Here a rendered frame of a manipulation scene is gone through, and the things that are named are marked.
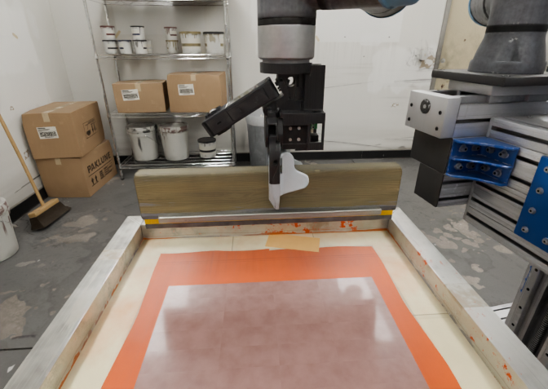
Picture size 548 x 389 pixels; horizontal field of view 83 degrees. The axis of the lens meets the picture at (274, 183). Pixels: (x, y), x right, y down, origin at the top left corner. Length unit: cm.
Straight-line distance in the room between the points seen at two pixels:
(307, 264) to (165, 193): 27
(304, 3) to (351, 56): 341
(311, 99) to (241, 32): 324
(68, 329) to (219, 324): 19
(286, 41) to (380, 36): 352
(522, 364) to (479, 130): 53
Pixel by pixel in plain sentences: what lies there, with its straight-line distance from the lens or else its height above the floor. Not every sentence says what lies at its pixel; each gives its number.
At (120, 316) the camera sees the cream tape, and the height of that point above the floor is 96.
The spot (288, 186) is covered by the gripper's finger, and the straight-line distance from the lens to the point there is 46.
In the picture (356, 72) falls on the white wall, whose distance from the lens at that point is 386.
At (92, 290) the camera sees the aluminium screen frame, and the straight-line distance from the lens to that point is 55.
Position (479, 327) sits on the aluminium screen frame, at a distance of 51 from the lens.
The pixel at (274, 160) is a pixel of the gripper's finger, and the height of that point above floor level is 117.
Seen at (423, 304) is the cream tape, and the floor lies 96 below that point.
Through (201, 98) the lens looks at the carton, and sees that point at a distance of 325.
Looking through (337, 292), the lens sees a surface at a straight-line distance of 54.
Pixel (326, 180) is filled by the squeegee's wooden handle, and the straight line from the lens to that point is 48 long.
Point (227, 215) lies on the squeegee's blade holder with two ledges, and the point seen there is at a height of 108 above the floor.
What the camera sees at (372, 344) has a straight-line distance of 48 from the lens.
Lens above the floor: 132
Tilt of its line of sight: 24 degrees down
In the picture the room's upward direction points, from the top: straight up
